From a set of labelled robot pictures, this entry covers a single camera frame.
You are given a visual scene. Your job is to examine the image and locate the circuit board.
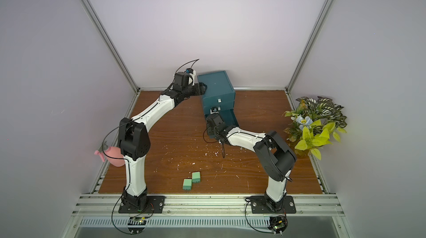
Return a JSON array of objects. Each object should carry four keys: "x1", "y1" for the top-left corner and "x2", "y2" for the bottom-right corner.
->
[
  {"x1": 268, "y1": 215, "x2": 288, "y2": 235},
  {"x1": 127, "y1": 217, "x2": 147, "y2": 235}
]

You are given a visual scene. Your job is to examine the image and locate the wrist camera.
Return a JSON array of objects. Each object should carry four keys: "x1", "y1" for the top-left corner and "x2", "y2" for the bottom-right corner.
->
[
  {"x1": 210, "y1": 107, "x2": 221, "y2": 113},
  {"x1": 185, "y1": 68, "x2": 196, "y2": 85}
]

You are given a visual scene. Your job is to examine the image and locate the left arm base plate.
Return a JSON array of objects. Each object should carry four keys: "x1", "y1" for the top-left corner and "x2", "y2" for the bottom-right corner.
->
[{"x1": 118, "y1": 195, "x2": 165, "y2": 214}]

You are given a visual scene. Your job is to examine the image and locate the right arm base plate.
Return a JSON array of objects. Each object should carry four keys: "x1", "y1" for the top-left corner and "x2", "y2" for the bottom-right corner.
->
[{"x1": 247, "y1": 195, "x2": 296, "y2": 214}]

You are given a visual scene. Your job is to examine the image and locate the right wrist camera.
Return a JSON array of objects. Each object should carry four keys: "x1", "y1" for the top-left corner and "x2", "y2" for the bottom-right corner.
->
[{"x1": 210, "y1": 107, "x2": 221, "y2": 113}]

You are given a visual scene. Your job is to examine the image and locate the pink watering can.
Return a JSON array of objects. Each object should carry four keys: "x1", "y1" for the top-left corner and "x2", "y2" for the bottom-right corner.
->
[{"x1": 94, "y1": 143, "x2": 125, "y2": 167}]

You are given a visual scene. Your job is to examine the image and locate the green plug bottom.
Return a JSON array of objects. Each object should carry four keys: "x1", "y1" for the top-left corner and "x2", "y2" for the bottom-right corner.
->
[{"x1": 183, "y1": 178, "x2": 193, "y2": 191}]

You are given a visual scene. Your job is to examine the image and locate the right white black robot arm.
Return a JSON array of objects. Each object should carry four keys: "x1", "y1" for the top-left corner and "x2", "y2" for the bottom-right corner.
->
[{"x1": 206, "y1": 113, "x2": 297, "y2": 211}]

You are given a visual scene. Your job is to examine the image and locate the green plug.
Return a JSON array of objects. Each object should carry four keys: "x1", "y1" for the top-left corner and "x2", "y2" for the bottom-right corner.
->
[
  {"x1": 191, "y1": 171, "x2": 201, "y2": 183},
  {"x1": 183, "y1": 178, "x2": 193, "y2": 191}
]

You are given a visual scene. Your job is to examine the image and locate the right circuit board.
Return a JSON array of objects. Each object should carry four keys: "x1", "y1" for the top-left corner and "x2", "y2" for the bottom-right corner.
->
[{"x1": 268, "y1": 215, "x2": 288, "y2": 235}]

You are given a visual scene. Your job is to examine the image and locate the left circuit board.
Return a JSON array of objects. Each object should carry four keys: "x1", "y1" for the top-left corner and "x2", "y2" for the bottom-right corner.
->
[{"x1": 127, "y1": 217, "x2": 147, "y2": 235}]

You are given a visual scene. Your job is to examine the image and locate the artificial potted plant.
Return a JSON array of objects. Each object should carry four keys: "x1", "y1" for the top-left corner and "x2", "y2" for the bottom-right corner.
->
[{"x1": 283, "y1": 96, "x2": 347, "y2": 160}]

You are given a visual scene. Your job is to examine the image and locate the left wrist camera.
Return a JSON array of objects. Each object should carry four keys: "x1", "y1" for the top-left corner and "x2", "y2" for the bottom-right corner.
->
[{"x1": 185, "y1": 68, "x2": 196, "y2": 85}]

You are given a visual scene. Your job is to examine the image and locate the aluminium front rail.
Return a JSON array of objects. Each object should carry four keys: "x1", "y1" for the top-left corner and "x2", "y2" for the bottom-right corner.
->
[{"x1": 72, "y1": 194, "x2": 344, "y2": 216}]

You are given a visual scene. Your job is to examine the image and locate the teal drawer cabinet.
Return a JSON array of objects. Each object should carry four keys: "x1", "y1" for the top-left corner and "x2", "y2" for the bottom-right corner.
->
[{"x1": 197, "y1": 70, "x2": 239, "y2": 130}]

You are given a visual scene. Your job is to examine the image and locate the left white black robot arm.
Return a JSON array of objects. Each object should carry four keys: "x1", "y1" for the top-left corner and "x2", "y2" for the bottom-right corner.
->
[{"x1": 118, "y1": 68, "x2": 207, "y2": 210}]

